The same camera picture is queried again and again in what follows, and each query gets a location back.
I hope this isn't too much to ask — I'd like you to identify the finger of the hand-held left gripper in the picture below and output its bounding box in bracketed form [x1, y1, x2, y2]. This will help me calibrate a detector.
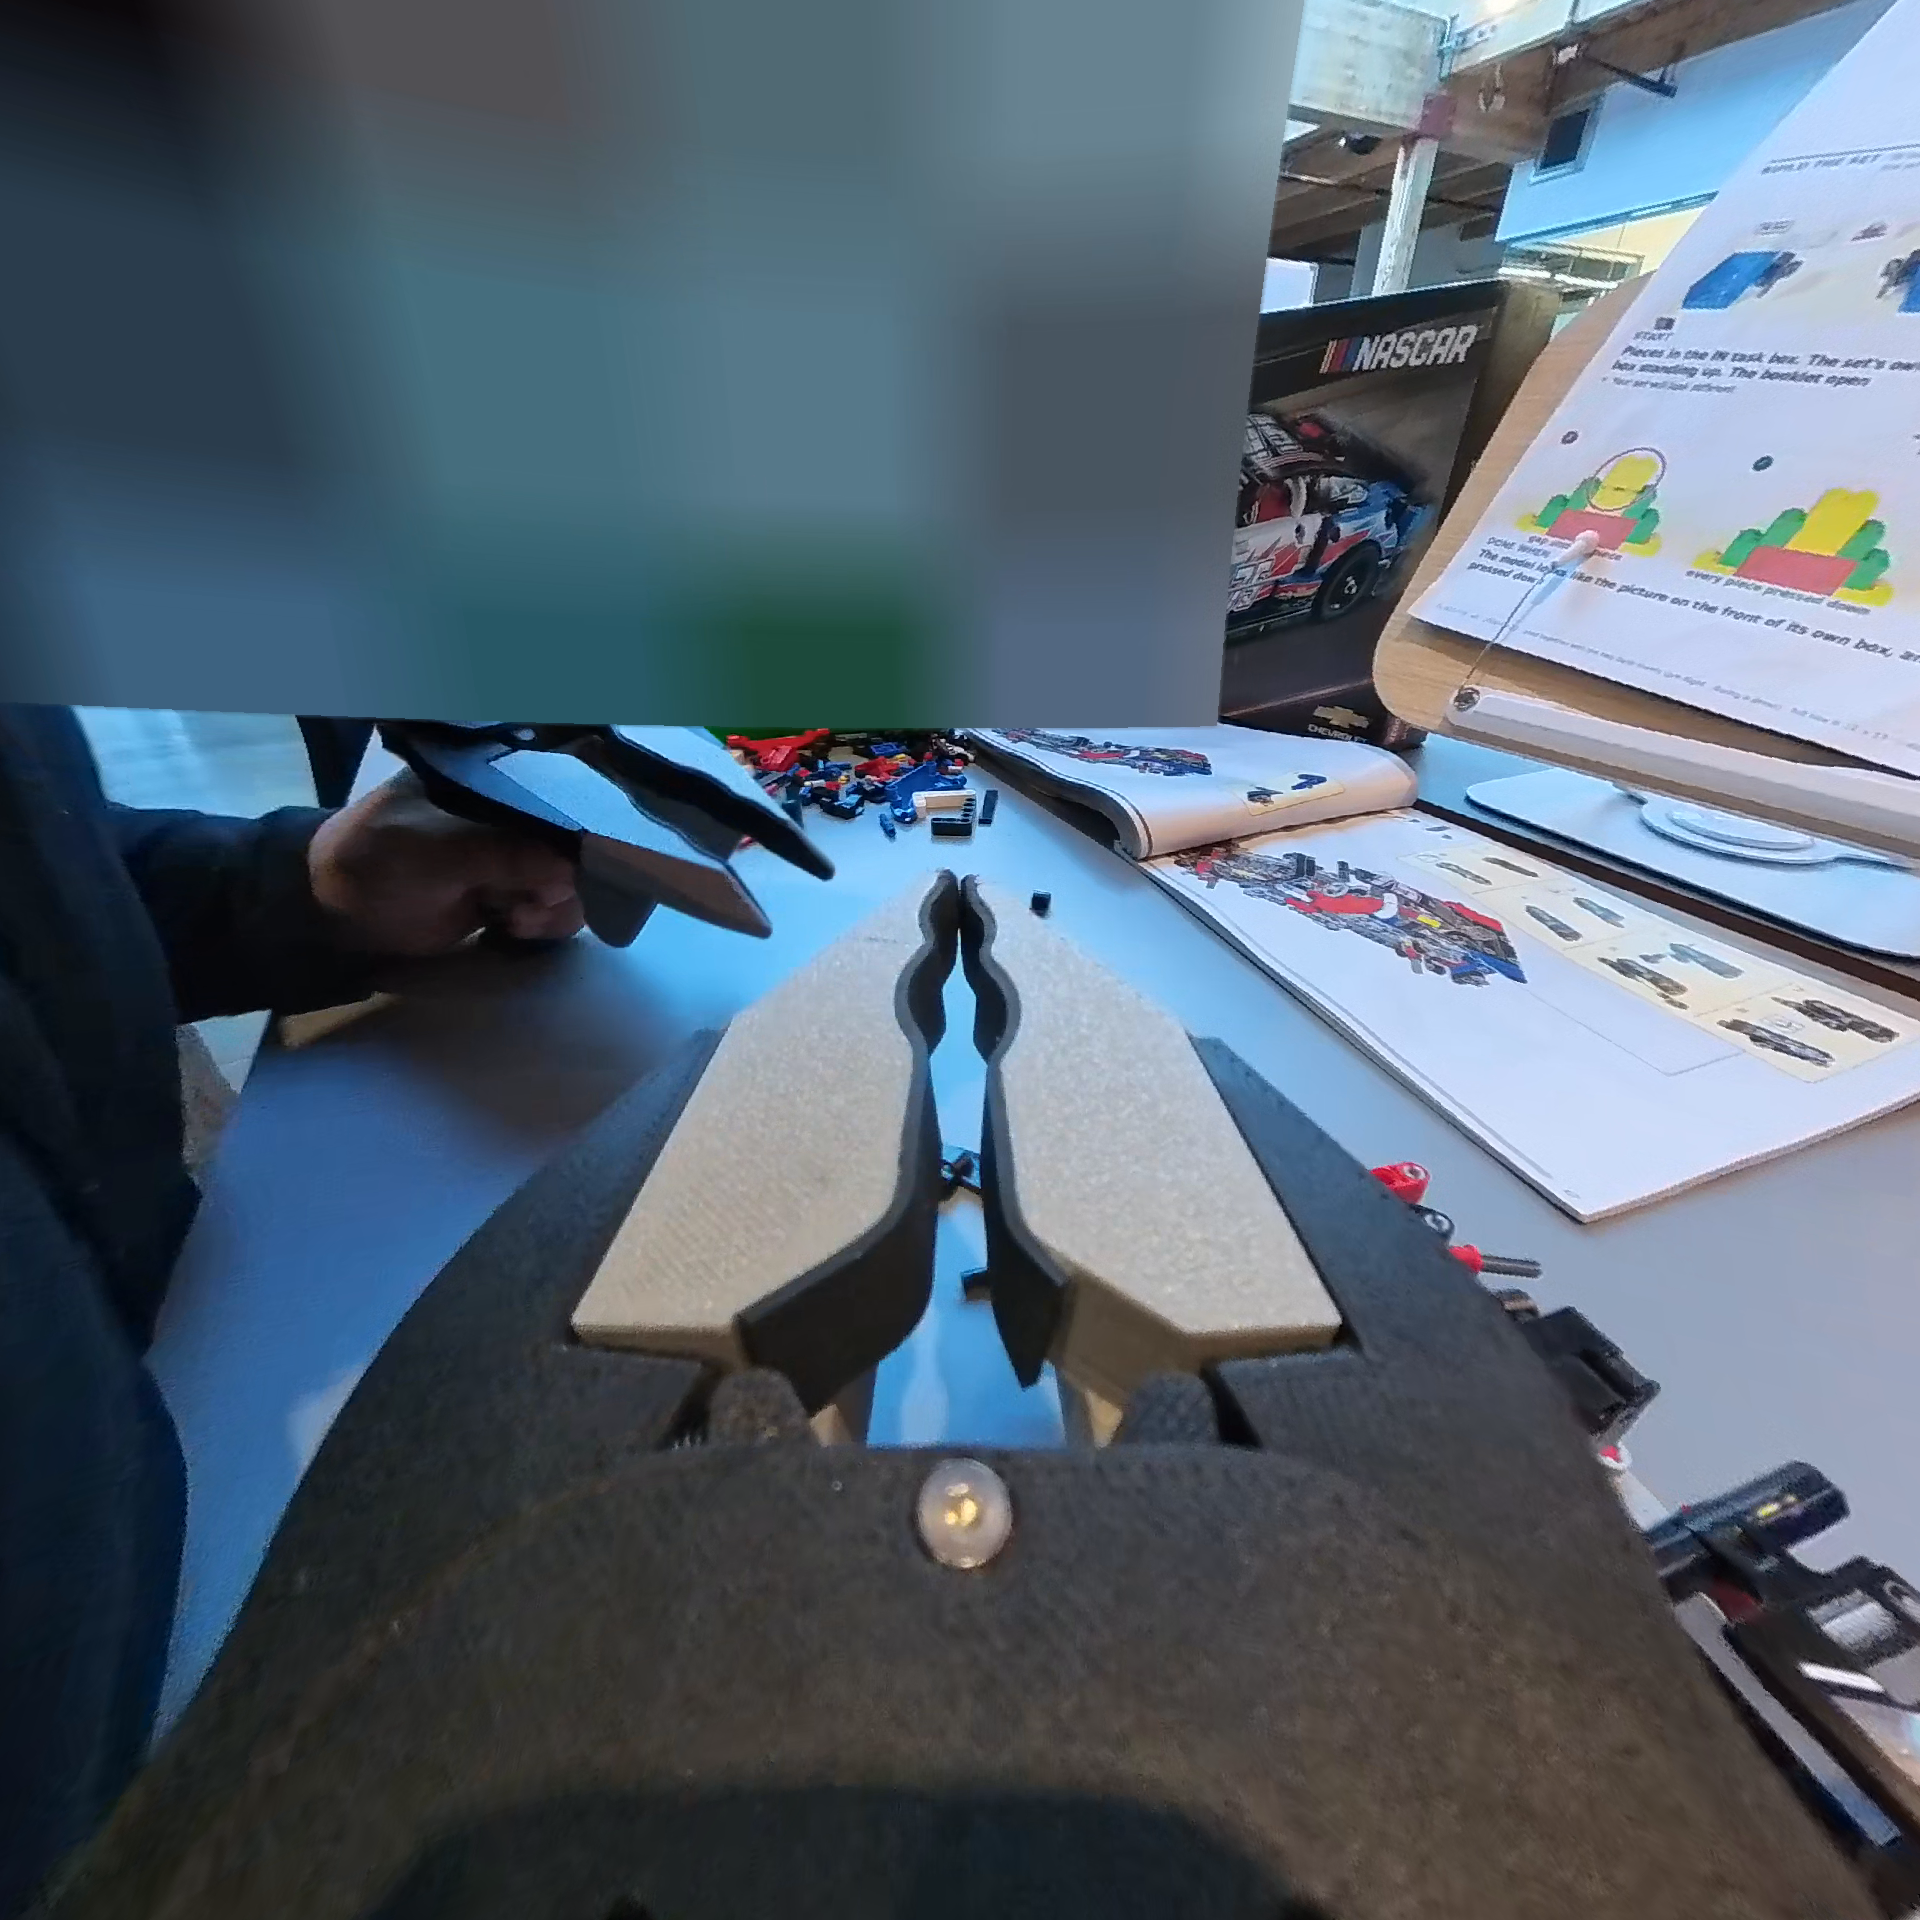
[575, 830, 777, 950]
[481, 724, 836, 885]

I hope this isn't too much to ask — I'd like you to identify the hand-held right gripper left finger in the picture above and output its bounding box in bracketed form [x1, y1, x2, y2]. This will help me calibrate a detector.
[569, 867, 964, 1414]

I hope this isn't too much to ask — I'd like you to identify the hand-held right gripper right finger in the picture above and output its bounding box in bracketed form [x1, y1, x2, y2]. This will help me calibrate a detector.
[959, 873, 1343, 1444]

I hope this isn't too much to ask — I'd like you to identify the pile of toy bricks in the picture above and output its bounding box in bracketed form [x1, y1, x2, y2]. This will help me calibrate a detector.
[727, 726, 1002, 835]

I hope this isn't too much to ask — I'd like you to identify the person's left forearm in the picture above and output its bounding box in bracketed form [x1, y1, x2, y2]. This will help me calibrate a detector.
[89, 801, 383, 1028]

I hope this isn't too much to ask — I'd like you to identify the grey desk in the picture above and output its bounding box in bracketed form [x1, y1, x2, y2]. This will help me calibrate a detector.
[151, 719, 1920, 1727]

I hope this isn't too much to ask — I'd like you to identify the person's left hand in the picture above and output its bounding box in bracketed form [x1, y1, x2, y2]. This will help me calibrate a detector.
[306, 767, 589, 961]

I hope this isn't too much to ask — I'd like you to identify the open instruction booklet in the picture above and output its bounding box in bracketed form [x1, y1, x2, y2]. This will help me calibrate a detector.
[959, 724, 1920, 1225]

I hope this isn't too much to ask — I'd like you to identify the partly built toy car model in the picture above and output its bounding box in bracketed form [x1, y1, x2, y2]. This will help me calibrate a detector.
[1367, 1158, 1920, 1847]

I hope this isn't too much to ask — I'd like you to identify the person's dark clothing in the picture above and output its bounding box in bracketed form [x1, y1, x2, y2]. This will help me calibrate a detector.
[0, 704, 376, 1920]

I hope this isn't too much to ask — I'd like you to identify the toy race car set box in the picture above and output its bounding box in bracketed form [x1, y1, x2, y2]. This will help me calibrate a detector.
[1218, 277, 1509, 750]

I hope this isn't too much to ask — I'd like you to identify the printed instruction sheet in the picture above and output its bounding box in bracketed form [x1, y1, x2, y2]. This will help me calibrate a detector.
[1410, 0, 1920, 779]

